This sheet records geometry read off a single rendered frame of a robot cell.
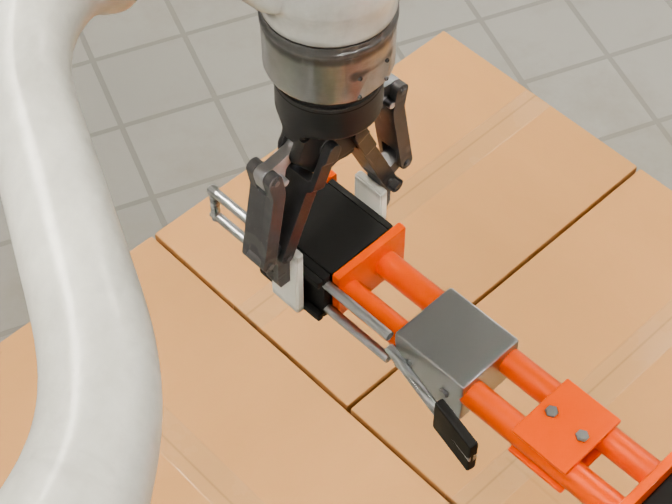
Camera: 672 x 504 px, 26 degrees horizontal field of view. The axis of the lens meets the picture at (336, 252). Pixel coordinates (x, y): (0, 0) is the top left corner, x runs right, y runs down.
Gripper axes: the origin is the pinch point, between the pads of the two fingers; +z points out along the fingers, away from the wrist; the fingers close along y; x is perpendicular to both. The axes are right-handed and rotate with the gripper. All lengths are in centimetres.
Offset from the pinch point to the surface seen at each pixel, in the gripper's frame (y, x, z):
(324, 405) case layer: 20, 22, 73
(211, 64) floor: 83, 122, 127
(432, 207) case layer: 54, 35, 73
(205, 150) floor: 66, 105, 127
